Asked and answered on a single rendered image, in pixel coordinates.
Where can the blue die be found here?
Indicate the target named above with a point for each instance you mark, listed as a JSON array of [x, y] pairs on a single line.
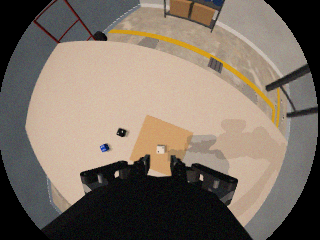
[[104, 147]]

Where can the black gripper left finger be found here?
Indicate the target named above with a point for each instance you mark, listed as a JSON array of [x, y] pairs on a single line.
[[105, 175]]

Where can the white die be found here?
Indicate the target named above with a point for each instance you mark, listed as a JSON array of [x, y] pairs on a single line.
[[160, 149]]

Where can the tan flat mat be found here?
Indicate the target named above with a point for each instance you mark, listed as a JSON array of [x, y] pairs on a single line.
[[157, 132]]

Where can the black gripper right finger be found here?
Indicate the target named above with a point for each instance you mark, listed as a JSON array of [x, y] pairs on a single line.
[[222, 185]]

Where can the black die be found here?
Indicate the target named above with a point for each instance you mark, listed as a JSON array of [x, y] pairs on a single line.
[[121, 132]]

